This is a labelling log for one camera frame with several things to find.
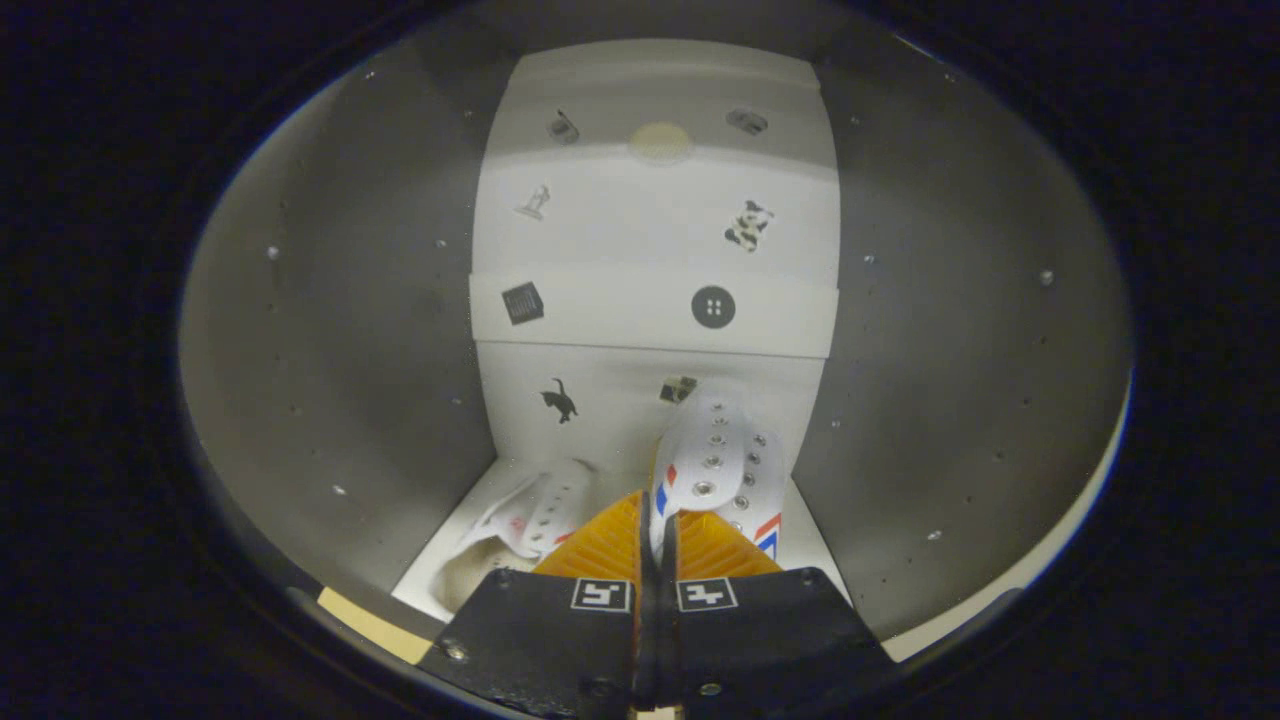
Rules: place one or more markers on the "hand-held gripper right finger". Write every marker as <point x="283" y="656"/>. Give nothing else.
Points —
<point x="770" y="630"/>

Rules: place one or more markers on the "grey shoe cabinet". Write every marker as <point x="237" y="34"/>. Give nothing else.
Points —
<point x="340" y="350"/>

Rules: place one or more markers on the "white shoe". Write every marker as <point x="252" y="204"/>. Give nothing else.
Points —
<point x="535" y="505"/>
<point x="715" y="450"/>

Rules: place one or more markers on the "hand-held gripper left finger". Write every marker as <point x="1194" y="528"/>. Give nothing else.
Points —
<point x="540" y="640"/>

